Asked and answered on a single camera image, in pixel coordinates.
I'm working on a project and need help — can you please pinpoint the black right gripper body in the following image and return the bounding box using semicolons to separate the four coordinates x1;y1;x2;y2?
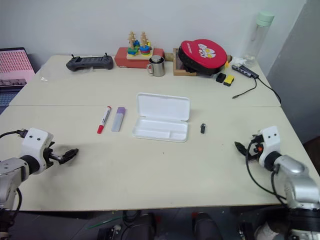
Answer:
246;134;264;163

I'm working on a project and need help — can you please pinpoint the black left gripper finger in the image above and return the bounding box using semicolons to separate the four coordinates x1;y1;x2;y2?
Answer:
49;152;70;165
60;148;79;161

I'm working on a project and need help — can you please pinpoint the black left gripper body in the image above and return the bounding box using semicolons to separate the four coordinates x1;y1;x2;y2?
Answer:
41;141;63;169

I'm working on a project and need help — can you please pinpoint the open white pencil case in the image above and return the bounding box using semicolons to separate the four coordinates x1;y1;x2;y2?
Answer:
131;92;192;144

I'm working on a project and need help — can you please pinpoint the red round pouch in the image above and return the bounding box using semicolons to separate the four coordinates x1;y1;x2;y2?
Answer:
177;38;229;76

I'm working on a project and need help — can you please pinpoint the red and white marker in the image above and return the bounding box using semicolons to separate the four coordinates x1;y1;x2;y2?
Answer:
96;105;113;135

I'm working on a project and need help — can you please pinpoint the grey highlighter with purple cap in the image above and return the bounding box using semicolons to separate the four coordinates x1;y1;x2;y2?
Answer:
110;106;127;133

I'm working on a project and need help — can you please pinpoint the small yellow and black block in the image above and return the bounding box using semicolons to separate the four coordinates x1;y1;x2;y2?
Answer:
222;73;236;87

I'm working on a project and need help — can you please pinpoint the grey USB hub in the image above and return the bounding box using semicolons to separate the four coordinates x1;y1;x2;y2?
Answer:
231;63;259;79

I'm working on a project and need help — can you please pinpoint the green stick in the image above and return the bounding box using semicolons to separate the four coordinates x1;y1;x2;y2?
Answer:
86;216;121;230

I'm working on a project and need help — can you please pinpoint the dark rounded shape under table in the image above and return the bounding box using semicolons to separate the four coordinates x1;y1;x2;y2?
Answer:
96;211;157;240
191;211;224;240

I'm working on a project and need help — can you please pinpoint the white shoe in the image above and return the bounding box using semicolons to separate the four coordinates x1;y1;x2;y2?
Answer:
254;221;280;240

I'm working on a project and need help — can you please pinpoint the dark grey remote controller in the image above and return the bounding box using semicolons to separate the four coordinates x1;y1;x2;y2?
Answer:
65;52;114;72

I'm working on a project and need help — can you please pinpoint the laptop with pink screen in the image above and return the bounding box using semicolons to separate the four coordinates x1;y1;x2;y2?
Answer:
0;47;36;109

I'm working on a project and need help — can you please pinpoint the wooden box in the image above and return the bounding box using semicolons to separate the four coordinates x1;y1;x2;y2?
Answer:
172;47;201;77

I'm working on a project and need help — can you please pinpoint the red cardboard box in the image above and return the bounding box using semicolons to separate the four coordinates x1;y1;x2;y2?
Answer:
114;47;165;69

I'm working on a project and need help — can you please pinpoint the clear bottle with green lid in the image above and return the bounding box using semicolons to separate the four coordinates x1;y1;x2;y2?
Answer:
243;10;275;67

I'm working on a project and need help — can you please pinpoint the stainless steel mug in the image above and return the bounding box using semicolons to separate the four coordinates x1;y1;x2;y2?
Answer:
146;55;167;78

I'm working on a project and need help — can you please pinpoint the wooden colourful stacking toy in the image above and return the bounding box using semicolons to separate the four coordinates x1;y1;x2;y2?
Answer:
126;30;154;61

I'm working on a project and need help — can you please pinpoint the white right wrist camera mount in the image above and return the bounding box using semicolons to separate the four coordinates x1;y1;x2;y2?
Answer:
256;125;283;169

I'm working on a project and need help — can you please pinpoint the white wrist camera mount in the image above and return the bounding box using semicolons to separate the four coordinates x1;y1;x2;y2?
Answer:
20;127;54;171
256;125;283;169

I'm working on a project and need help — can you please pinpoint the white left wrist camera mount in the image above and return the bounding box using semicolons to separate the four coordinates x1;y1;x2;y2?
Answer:
20;127;54;171

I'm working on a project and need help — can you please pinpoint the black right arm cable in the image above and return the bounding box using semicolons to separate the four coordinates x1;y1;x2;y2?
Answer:
245;138;289;206

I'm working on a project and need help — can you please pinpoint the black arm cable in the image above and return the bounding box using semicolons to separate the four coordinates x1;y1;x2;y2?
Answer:
245;138;289;206
0;128;29;140

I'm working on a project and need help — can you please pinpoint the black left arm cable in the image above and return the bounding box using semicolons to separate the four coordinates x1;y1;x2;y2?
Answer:
0;128;29;140

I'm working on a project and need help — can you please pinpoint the black USB hub cable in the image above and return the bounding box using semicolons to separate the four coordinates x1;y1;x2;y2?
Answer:
232;75;282;105

